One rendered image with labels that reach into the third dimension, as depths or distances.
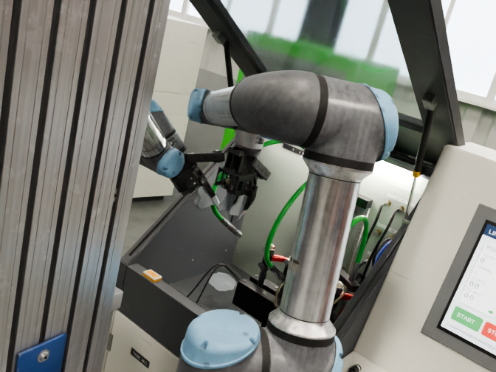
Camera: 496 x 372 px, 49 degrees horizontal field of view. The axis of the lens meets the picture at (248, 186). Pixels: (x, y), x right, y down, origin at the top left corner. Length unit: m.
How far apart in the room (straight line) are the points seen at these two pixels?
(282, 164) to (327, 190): 1.06
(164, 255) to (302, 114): 1.07
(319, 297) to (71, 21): 0.55
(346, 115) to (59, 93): 0.41
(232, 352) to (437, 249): 0.74
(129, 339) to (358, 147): 1.12
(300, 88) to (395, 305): 0.81
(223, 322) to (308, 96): 0.38
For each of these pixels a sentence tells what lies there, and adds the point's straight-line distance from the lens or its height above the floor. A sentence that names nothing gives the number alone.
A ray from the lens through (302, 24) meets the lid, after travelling 1.36.
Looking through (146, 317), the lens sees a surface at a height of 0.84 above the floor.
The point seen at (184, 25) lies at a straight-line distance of 4.46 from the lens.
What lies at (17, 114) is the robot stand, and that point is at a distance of 0.60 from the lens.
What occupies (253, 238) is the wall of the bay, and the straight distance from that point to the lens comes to 2.02.
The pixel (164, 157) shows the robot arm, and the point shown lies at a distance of 1.32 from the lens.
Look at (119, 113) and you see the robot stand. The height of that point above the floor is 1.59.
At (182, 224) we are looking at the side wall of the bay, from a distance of 1.78.
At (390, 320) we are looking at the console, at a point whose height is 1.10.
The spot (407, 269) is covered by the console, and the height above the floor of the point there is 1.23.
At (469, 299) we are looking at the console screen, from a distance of 1.42.
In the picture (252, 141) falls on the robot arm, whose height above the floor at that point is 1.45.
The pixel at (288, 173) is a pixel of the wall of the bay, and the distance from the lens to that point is 1.90.
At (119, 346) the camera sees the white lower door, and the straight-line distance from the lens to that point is 1.80.
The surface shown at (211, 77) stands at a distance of 6.46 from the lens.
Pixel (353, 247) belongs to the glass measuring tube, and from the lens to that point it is 1.79.
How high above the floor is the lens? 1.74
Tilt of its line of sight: 17 degrees down
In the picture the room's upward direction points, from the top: 15 degrees clockwise
